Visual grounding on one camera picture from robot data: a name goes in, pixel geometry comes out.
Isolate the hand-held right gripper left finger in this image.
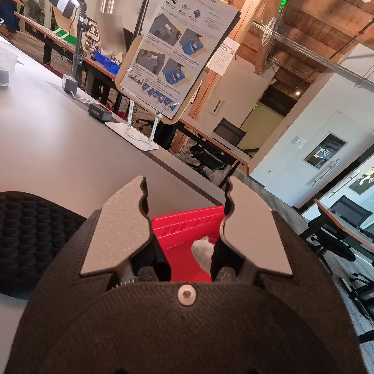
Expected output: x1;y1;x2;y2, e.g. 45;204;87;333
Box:
79;175;154;280

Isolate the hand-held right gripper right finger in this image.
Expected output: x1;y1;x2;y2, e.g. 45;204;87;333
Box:
219;176;293;286

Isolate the red plastic bin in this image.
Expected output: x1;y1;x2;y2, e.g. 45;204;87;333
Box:
151;205;227;283

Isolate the black mesh cushion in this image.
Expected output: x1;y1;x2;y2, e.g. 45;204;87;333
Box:
0;191;88;300

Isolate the office desk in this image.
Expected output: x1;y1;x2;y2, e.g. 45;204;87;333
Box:
301;199;374;255
178;115;252;187

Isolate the black office chair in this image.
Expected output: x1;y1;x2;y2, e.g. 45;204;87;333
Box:
304;195;366;275
188;117;247;176

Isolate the black charger box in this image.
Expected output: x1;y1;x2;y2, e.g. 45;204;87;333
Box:
88;102;113;122

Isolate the dark phone pictogram sign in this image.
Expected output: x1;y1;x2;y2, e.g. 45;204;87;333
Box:
348;167;374;196

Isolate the grey power adapter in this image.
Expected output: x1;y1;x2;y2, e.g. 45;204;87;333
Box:
61;74;79;96

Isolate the blue plastic bin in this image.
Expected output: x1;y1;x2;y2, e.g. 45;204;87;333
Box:
93;50;121;75

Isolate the white paper notice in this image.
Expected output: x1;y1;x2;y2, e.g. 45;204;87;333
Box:
209;36;238;74

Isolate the printed instruction sheet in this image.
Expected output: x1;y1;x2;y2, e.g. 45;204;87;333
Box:
120;0;241;119

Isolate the grey light stand pole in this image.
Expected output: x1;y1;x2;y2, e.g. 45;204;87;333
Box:
71;0;89;85

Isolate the square marker sign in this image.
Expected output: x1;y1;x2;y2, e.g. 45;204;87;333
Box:
86;18;101;41

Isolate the wooden support post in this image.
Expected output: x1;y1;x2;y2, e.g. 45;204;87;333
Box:
172;0;265;154

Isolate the white cable coil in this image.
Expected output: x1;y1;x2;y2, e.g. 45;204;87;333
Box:
261;16;277;46

